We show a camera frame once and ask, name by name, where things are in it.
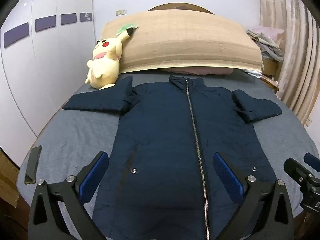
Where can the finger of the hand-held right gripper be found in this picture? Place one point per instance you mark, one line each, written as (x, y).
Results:
(312, 161)
(296, 170)

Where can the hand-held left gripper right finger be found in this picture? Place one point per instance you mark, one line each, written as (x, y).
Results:
(228, 180)

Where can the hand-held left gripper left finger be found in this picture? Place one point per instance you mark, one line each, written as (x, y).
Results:
(93, 177)

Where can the navy blue puffer jacket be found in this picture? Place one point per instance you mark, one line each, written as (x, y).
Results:
(162, 130)

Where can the pile of light clothes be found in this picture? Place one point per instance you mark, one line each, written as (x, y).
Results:
(267, 42)

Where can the grey bed sheet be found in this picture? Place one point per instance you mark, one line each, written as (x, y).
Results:
(75, 135)

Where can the black smartphone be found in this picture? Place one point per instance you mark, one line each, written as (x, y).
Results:
(33, 165)

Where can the cardboard box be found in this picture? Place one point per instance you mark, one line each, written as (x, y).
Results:
(7, 180)

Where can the wooden nightstand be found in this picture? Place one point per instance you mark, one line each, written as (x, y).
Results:
(270, 67)

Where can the beige curtain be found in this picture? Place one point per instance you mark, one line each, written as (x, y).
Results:
(297, 55)

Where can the yellow plush toy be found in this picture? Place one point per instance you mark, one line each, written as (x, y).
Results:
(105, 65)

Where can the green hand fan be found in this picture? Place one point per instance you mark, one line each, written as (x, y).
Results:
(126, 27)

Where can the brown wooden headboard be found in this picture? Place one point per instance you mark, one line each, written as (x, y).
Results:
(180, 6)

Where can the wall outlet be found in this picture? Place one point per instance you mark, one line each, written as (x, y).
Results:
(308, 122)

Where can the plain purple wall panel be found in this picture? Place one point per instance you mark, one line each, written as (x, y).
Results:
(16, 35)
(68, 19)
(45, 23)

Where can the purple flower-print wall panel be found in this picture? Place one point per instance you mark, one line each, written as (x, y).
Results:
(86, 16)

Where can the wall light switch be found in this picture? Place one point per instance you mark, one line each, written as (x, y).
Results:
(121, 12)

